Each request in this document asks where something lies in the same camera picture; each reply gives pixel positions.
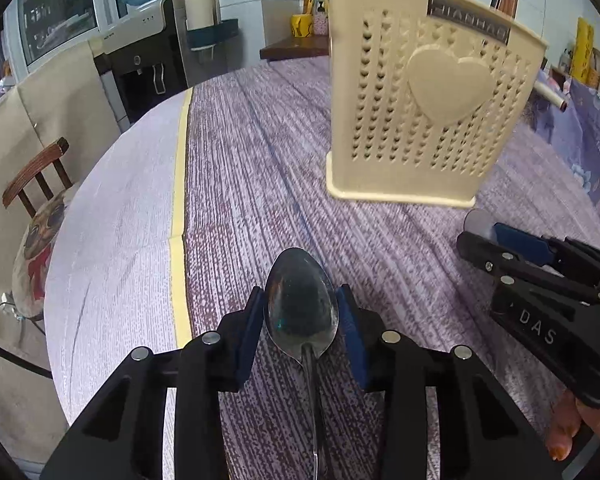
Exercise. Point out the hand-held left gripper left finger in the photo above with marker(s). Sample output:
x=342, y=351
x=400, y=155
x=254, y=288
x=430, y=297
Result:
x=247, y=330

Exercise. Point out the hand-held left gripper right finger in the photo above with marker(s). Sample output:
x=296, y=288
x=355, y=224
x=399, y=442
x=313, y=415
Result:
x=352, y=335

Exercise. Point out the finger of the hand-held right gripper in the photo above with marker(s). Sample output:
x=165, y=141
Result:
x=535, y=325
x=520, y=242

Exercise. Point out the metal spoon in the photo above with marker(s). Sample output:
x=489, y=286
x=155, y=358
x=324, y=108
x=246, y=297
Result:
x=300, y=300

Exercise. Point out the beige plastic utensil holder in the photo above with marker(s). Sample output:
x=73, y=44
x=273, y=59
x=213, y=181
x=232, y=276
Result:
x=380, y=100

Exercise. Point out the person's right hand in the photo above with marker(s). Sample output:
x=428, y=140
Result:
x=565, y=430

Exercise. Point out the white pan with glass lid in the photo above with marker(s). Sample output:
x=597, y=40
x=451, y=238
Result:
x=550, y=95

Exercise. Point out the pink tablecloth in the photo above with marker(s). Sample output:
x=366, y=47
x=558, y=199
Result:
x=115, y=210

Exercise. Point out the yellow wrap roll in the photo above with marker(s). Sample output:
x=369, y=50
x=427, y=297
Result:
x=582, y=50

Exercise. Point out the cat print seat cushion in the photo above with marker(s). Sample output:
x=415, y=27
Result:
x=35, y=260

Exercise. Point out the dark wooden counter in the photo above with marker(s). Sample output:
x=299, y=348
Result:
x=295, y=47

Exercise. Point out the grey water dispenser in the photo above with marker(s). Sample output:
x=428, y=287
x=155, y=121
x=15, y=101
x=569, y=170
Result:
x=140, y=60

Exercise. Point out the pink patterned cup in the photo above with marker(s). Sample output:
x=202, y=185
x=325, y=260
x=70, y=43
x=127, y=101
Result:
x=321, y=24

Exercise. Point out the dark teal cup holder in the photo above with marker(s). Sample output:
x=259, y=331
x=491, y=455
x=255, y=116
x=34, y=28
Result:
x=215, y=35

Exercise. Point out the beige cloth cover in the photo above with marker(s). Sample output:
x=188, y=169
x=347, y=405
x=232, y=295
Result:
x=55, y=95

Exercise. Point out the yellow mug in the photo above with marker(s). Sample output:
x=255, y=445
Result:
x=302, y=26

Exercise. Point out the cream paper cup tube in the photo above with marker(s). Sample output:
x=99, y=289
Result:
x=200, y=2

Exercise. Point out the white framed glass window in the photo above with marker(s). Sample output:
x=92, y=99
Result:
x=55, y=10

